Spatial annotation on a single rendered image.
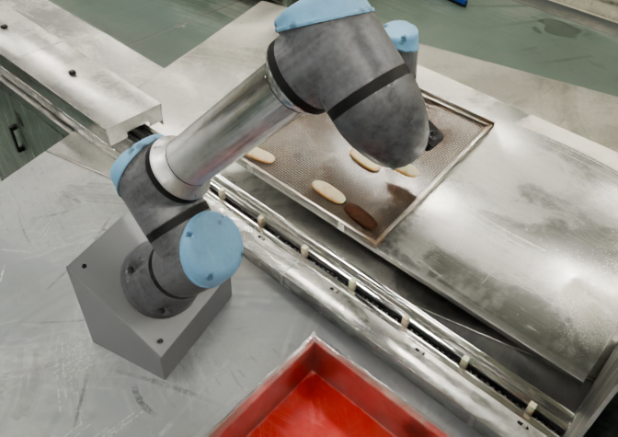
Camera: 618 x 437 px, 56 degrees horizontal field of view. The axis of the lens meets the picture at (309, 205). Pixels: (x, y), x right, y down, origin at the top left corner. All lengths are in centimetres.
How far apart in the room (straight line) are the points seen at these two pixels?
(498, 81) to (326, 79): 146
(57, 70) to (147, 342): 104
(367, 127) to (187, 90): 128
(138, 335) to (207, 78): 109
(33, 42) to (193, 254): 130
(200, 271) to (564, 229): 83
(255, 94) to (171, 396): 63
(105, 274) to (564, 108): 152
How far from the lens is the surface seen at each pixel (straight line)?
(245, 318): 127
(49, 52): 204
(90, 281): 111
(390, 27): 118
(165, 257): 99
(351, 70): 71
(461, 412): 117
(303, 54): 73
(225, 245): 97
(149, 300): 109
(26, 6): 263
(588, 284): 135
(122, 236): 116
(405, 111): 72
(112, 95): 177
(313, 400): 116
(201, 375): 120
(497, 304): 128
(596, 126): 204
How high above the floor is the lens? 184
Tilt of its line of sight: 43 degrees down
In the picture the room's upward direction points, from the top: 3 degrees clockwise
